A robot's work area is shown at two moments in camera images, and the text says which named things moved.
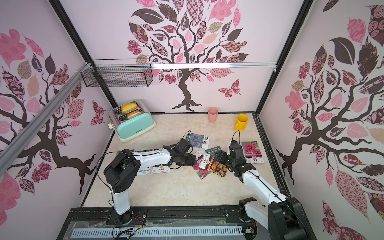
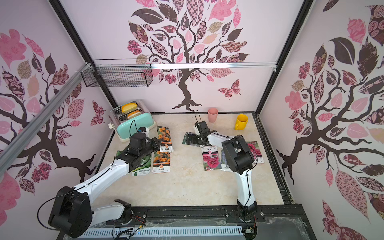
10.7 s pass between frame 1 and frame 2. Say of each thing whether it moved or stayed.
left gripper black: moved
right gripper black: moved
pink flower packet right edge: stayed
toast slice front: stayed
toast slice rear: stayed
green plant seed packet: stayed
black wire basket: stayed
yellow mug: stayed
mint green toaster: stayed
